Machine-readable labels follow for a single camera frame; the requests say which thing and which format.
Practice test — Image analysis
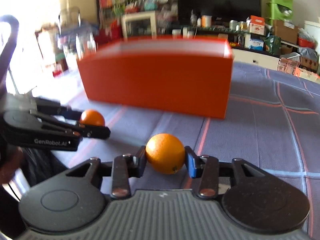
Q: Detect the shopping trolley cart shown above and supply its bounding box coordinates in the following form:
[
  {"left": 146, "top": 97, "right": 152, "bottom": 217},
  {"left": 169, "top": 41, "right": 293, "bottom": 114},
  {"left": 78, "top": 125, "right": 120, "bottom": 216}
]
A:
[{"left": 57, "top": 7, "right": 99, "bottom": 60}]

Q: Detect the blue plaid tablecloth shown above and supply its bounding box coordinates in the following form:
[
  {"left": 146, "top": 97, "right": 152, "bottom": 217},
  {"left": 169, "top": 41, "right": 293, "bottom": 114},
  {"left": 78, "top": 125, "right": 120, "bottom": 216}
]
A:
[{"left": 52, "top": 63, "right": 319, "bottom": 239}]

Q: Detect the orange cardboard box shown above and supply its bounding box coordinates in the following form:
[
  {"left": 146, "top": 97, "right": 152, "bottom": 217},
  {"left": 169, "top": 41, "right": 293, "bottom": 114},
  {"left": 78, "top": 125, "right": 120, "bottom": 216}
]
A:
[{"left": 78, "top": 37, "right": 233, "bottom": 119}]

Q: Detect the white tv cabinet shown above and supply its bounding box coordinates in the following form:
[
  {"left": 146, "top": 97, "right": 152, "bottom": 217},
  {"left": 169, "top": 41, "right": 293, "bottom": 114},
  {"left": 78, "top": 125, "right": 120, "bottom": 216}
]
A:
[{"left": 232, "top": 48, "right": 279, "bottom": 70}]

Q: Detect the large orange fruit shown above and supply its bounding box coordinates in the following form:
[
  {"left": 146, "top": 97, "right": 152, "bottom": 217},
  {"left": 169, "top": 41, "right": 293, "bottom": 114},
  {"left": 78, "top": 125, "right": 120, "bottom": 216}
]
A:
[{"left": 145, "top": 133, "right": 185, "bottom": 174}]

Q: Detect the small orange tangerine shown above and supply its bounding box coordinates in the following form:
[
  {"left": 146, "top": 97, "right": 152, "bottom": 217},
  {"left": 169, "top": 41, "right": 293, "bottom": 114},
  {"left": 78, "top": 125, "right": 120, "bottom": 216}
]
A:
[{"left": 79, "top": 109, "right": 105, "bottom": 126}]

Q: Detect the green plastic shelf rack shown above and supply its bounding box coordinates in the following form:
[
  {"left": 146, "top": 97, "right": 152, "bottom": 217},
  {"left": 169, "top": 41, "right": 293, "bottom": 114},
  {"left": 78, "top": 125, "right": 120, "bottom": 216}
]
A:
[{"left": 266, "top": 0, "right": 293, "bottom": 25}]

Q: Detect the white glass door cabinet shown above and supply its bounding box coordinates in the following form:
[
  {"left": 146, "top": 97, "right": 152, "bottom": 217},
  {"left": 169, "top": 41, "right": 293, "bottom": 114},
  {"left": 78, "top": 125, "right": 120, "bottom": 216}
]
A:
[{"left": 121, "top": 11, "right": 158, "bottom": 39}]

